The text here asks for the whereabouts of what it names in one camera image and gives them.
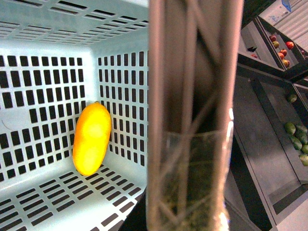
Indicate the yellow mango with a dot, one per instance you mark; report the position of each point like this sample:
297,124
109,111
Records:
91,138

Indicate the light blue plastic basket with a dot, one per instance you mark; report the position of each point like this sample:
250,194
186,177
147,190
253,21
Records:
56,58

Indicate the green mango pile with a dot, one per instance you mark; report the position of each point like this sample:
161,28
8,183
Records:
298,135

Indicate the single green fruit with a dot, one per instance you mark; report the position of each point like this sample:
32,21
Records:
291,98

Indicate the red apples on shelf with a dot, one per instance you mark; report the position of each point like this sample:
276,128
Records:
276,51

